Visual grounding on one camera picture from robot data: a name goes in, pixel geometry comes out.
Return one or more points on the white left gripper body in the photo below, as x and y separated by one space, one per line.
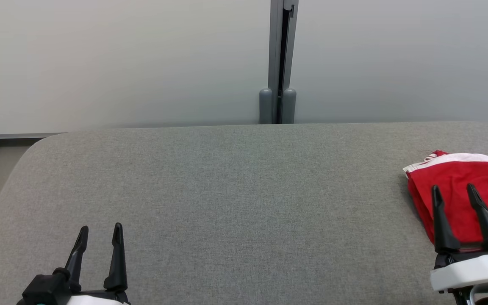
100 300

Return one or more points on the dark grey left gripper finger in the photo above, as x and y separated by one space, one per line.
76 262
117 271

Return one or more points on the red shorts with white hem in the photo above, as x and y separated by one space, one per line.
460 190

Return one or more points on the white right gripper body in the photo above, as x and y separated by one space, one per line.
468 269

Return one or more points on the grey partition post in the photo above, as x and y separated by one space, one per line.
274 42

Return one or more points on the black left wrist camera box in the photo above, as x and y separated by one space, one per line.
45 288

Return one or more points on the grey cylindrical partition foot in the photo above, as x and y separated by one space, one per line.
289 106
265 106

